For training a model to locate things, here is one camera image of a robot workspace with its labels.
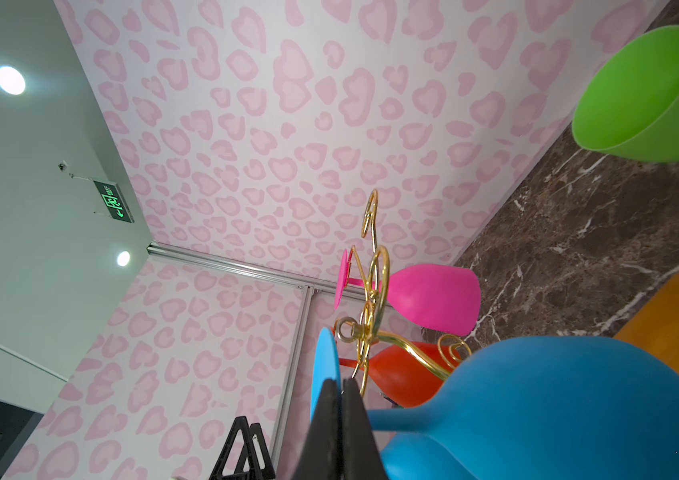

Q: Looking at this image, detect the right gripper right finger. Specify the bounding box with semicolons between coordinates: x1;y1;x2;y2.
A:
341;379;389;480

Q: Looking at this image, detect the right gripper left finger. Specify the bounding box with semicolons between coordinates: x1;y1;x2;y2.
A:
291;379;343;480

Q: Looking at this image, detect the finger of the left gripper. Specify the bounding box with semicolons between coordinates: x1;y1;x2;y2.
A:
248;423;276;480
208;416;251;480

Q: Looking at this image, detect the blue wine glass front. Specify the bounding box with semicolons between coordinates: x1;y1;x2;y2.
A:
310;329;679;479

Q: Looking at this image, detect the blue wine glass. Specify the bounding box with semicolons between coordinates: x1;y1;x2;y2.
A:
381;433;475;480
310;329;679;479

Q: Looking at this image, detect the green wine glass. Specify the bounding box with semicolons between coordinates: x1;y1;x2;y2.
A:
571;25;679;163

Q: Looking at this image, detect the red wine glass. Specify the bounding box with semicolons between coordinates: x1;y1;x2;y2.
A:
369;342;465;408

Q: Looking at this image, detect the magenta wine glass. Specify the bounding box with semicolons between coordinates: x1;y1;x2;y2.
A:
334;250;481;336

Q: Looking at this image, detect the ceiling light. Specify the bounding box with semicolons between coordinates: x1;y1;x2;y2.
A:
116;251;131;267
0;65;26;96

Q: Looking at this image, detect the green exit sign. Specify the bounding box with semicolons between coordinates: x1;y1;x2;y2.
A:
92;180;134;223

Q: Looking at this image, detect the diagonal aluminium frame bar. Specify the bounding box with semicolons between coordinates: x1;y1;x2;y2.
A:
145;241;377;301

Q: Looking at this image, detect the gold wire glass rack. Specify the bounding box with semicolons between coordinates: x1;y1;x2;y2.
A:
333;190;481;393

